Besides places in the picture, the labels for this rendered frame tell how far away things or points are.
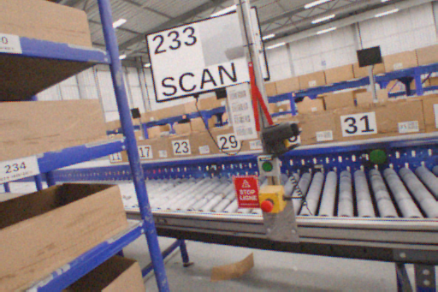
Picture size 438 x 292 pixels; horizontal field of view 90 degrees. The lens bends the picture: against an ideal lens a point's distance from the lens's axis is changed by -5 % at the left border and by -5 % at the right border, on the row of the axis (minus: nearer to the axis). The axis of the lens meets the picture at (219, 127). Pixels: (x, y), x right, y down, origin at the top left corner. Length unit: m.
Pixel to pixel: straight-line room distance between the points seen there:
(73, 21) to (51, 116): 0.21
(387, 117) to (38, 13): 1.38
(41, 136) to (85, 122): 0.09
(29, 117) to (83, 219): 0.22
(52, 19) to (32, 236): 0.41
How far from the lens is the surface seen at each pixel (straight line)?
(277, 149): 0.77
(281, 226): 0.91
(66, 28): 0.60
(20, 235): 0.51
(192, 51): 1.00
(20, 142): 0.51
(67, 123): 0.55
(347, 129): 1.38
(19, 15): 0.57
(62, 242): 0.54
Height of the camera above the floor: 1.15
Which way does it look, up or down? 3 degrees down
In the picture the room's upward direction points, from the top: 11 degrees counter-clockwise
